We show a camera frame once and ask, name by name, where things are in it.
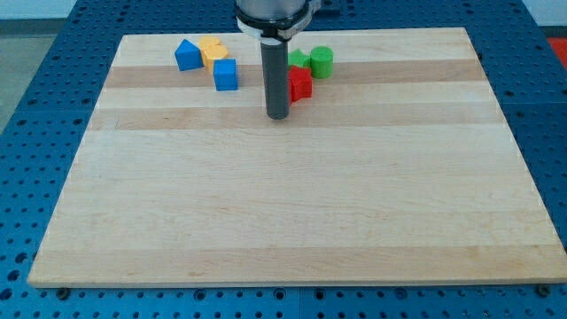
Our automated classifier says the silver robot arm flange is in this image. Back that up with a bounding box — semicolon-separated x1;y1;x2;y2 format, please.
235;0;322;45

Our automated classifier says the wooden board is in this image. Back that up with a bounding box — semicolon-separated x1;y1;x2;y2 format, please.
27;27;566;288

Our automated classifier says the yellow hexagon block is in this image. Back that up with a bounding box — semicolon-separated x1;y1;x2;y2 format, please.
203;44;229;74

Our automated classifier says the green cylinder block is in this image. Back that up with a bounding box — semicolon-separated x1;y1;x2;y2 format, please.
310;46;334;79

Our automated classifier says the green star block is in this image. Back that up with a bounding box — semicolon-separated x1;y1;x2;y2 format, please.
288;49;311;68

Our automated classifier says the blue cube block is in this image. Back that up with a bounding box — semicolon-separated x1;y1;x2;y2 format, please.
213;58;238;91

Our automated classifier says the blue triangle block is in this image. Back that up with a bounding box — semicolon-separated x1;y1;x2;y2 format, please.
175;39;204;71

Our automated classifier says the red star block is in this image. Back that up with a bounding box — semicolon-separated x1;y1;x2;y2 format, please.
288;66;313;103

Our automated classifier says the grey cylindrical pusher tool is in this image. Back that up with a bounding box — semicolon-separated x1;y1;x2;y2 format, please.
260;43;290;120

